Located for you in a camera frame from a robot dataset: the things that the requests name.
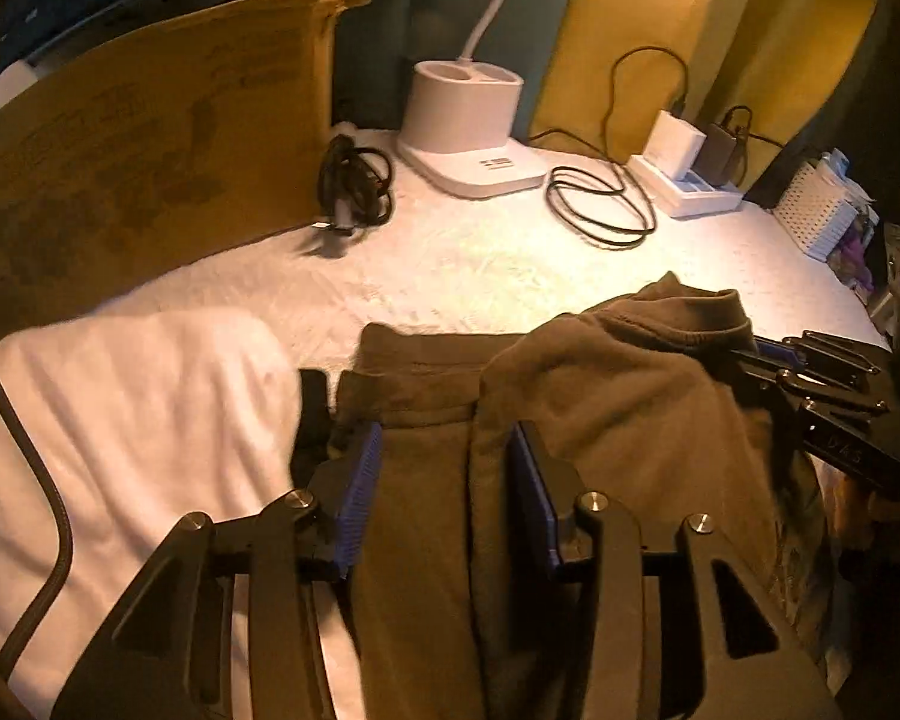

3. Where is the thick braided black cable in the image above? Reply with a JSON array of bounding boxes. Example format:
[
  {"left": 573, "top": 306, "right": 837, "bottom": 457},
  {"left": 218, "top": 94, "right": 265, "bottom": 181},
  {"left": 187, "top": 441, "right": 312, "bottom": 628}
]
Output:
[{"left": 0, "top": 292, "right": 74, "bottom": 698}]

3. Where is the black charger adapter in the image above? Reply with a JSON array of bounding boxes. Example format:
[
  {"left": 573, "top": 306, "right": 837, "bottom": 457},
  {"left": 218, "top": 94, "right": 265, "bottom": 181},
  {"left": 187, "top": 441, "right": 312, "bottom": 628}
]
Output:
[{"left": 694, "top": 124, "right": 743, "bottom": 188}]

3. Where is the short black charging cable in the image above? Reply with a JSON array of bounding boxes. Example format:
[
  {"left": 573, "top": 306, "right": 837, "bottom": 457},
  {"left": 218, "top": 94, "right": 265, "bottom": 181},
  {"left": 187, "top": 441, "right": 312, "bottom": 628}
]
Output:
[{"left": 724, "top": 105, "right": 785, "bottom": 147}]

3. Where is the bundled black cable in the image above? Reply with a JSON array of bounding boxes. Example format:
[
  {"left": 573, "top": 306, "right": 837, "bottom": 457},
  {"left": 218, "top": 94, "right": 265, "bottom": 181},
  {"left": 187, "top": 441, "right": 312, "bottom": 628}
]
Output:
[{"left": 315, "top": 133, "right": 395, "bottom": 237}]

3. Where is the white plastic basket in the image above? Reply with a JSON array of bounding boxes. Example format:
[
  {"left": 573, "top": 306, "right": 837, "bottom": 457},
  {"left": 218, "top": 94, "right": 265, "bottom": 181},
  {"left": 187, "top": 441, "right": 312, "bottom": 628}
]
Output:
[{"left": 775, "top": 163, "right": 863, "bottom": 262}]

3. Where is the white power strip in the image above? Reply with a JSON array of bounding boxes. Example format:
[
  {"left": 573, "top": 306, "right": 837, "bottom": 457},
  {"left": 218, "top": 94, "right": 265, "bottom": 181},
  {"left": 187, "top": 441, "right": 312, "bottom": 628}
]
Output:
[{"left": 630, "top": 154, "right": 743, "bottom": 218}]

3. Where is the long black charging cable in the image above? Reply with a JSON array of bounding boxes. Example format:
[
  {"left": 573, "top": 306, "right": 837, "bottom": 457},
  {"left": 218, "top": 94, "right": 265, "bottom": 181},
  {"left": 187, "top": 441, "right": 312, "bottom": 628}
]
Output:
[{"left": 529, "top": 45, "right": 691, "bottom": 248}]

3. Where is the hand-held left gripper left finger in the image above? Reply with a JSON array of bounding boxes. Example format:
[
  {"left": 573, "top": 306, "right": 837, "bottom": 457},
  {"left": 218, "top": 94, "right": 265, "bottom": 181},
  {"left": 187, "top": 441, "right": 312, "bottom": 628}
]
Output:
[{"left": 49, "top": 420, "right": 385, "bottom": 720}]

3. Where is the white desk lamp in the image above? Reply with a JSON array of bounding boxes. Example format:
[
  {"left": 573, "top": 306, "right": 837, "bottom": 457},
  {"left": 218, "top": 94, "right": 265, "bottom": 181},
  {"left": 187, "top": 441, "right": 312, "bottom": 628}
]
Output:
[{"left": 397, "top": 0, "right": 548, "bottom": 200}]

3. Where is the crumpled white paper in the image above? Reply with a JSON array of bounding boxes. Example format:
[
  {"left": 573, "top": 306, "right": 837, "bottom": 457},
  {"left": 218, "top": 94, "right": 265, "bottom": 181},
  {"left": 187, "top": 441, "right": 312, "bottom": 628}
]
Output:
[{"left": 816, "top": 148, "right": 882, "bottom": 203}]

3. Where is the purple plush toy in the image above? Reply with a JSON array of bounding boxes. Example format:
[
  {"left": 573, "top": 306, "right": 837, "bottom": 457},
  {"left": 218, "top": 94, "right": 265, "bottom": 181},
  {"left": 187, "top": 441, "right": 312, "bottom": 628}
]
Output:
[{"left": 831, "top": 221, "right": 877, "bottom": 292}]

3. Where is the white cloth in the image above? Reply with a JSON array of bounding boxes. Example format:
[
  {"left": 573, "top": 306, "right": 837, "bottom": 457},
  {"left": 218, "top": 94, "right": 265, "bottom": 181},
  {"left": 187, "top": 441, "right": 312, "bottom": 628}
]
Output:
[{"left": 0, "top": 311, "right": 365, "bottom": 720}]

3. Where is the yellow curtain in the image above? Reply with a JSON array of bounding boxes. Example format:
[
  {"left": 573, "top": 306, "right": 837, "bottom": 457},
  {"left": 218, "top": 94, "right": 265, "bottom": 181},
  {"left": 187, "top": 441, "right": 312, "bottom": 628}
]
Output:
[{"left": 529, "top": 0, "right": 882, "bottom": 158}]

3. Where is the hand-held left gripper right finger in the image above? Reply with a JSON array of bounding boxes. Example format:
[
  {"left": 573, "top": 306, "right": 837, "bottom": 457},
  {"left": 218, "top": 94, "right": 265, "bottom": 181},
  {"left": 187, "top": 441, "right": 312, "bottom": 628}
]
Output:
[{"left": 510, "top": 422, "right": 845, "bottom": 720}]

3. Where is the white charger adapter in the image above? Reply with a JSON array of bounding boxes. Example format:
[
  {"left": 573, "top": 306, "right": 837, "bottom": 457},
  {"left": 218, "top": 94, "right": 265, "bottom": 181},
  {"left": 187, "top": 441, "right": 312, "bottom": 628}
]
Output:
[{"left": 645, "top": 111, "right": 702, "bottom": 181}]

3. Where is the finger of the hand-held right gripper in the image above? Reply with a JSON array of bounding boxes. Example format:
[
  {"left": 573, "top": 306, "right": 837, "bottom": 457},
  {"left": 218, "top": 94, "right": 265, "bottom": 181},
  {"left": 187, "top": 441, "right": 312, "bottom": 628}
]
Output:
[
  {"left": 726, "top": 347, "right": 892, "bottom": 421},
  {"left": 754, "top": 328, "right": 884, "bottom": 391}
]

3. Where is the brown cardboard box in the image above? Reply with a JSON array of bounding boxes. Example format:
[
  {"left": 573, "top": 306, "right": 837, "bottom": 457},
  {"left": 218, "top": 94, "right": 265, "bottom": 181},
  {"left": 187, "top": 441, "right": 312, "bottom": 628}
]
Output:
[{"left": 0, "top": 0, "right": 372, "bottom": 346}]

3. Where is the brown t-shirt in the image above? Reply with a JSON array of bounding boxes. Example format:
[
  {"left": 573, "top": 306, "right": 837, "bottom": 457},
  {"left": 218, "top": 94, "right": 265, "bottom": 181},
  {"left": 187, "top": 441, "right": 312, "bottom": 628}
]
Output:
[{"left": 328, "top": 270, "right": 852, "bottom": 720}]

